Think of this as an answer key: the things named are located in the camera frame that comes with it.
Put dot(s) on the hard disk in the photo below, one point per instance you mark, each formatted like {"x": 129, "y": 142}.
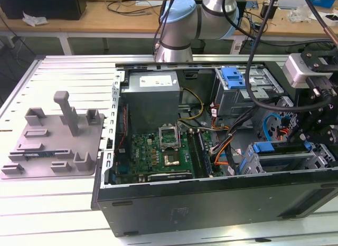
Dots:
{"x": 264, "y": 147}

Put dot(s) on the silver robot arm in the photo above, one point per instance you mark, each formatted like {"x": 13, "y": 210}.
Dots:
{"x": 185, "y": 24}

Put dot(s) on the silver optical drive cage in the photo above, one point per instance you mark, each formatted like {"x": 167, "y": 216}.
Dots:
{"x": 237, "y": 103}

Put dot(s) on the blue drive cage latch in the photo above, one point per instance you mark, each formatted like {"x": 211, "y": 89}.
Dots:
{"x": 232, "y": 78}

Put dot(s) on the clear plastic bag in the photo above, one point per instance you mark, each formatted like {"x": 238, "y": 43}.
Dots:
{"x": 301, "y": 13}

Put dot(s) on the installed blue RAM stick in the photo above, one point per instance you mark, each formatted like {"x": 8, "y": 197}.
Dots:
{"x": 205, "y": 153}

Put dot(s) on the small black box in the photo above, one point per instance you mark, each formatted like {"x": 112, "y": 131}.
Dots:
{"x": 268, "y": 9}

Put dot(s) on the black open PC case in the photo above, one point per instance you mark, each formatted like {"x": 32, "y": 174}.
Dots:
{"x": 211, "y": 209}

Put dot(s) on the bronze chipset heatsink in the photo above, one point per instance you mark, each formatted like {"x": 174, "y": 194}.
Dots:
{"x": 173, "y": 159}

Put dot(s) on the black graphics card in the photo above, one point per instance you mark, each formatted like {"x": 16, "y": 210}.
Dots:
{"x": 169, "y": 176}

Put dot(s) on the silver power supply unit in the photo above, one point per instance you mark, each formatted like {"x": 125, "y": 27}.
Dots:
{"x": 150, "y": 103}

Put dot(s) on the green motherboard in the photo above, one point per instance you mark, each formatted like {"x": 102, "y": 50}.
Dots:
{"x": 142, "y": 151}

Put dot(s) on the grey parts rack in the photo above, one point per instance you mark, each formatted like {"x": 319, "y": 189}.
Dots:
{"x": 87, "y": 140}

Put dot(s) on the wooden desk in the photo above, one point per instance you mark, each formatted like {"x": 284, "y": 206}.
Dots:
{"x": 105, "y": 21}

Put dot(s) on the loose RAM stick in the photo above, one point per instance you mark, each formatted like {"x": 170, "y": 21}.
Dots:
{"x": 39, "y": 153}

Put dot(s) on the crumpled white paper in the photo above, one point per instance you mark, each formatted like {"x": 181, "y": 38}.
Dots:
{"x": 34, "y": 19}

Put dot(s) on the black computer tower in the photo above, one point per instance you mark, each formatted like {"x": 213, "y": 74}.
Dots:
{"x": 39, "y": 5}

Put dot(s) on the black camera bracket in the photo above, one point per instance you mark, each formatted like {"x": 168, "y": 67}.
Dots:
{"x": 322, "y": 90}

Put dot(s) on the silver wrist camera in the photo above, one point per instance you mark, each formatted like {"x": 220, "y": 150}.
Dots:
{"x": 298, "y": 69}

